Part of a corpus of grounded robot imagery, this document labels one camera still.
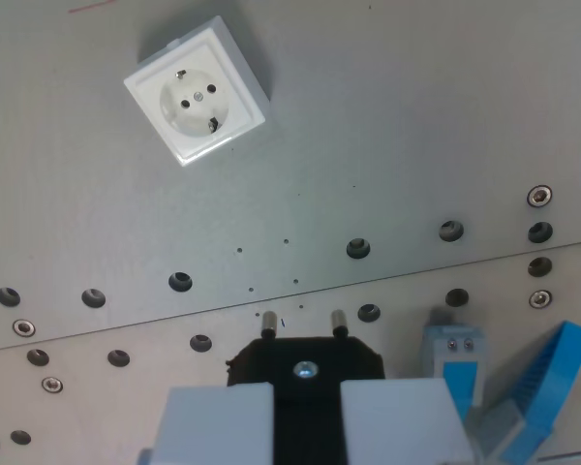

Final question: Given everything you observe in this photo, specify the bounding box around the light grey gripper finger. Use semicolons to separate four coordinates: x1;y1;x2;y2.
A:
340;378;481;465
144;383;276;465

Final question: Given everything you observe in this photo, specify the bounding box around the black two-pin power plug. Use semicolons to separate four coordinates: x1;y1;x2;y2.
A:
225;309;386;465

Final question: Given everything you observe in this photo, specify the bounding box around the grey and blue terminal module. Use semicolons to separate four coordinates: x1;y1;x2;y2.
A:
419;307;488;420

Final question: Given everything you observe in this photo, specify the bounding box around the blue ribbed plastic holder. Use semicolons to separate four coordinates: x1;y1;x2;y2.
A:
465;319;581;465

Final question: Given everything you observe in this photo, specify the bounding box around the white square wall socket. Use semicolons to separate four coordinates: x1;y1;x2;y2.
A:
123;15;271;168

